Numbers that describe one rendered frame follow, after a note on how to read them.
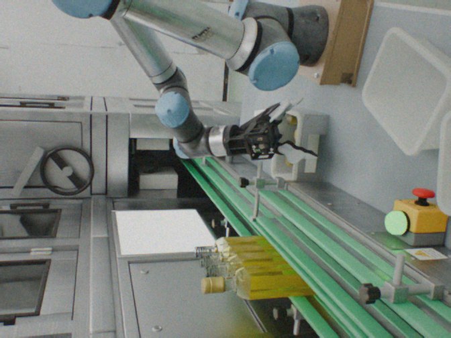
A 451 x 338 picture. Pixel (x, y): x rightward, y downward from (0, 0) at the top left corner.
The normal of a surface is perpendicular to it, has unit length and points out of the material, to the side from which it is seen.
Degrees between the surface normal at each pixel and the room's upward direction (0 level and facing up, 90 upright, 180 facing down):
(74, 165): 90
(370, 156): 0
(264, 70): 97
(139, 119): 90
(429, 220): 90
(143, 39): 106
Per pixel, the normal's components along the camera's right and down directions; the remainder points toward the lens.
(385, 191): -0.96, 0.00
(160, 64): 0.52, 0.50
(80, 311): 0.07, -0.97
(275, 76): 0.29, 0.72
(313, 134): 0.26, 0.25
